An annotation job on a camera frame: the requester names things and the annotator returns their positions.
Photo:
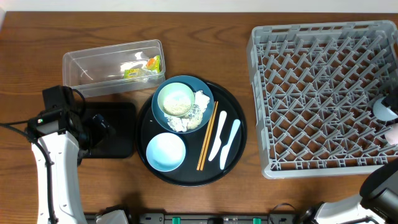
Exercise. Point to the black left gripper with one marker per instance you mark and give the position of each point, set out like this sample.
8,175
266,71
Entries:
101,125

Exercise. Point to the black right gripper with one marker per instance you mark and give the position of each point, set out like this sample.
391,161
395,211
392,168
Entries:
393,99

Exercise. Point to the small white cup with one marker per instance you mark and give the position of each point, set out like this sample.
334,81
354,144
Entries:
382,112

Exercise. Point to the pink cup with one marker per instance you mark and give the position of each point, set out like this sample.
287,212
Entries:
392,135

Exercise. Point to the light blue saucer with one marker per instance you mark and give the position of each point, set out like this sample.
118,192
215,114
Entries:
165,152

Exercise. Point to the pale green bowl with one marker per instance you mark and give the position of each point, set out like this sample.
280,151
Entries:
176,99

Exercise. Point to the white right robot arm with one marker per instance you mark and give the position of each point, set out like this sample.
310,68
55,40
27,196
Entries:
377,198

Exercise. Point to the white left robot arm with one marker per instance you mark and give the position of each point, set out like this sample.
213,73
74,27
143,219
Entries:
61,139

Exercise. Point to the grey dishwasher rack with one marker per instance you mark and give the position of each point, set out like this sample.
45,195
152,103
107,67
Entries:
314,88

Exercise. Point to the crumpled white napkin waste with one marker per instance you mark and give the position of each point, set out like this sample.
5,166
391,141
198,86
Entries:
194,117

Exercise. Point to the black square mat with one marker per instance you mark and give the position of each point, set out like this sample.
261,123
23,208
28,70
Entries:
121,115

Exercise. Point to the clear plastic bin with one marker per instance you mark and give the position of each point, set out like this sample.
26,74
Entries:
99,71

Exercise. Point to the green orange snack wrapper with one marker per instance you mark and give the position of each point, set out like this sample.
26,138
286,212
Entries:
151,67

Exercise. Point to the dark blue plate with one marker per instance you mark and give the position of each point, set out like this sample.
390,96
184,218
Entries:
195,84

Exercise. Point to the black round tray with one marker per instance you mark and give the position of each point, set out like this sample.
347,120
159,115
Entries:
187,174

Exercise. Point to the white plastic knife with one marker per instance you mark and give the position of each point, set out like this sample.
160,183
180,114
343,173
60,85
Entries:
217,142
225,149

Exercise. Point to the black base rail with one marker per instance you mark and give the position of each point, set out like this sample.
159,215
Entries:
161,217

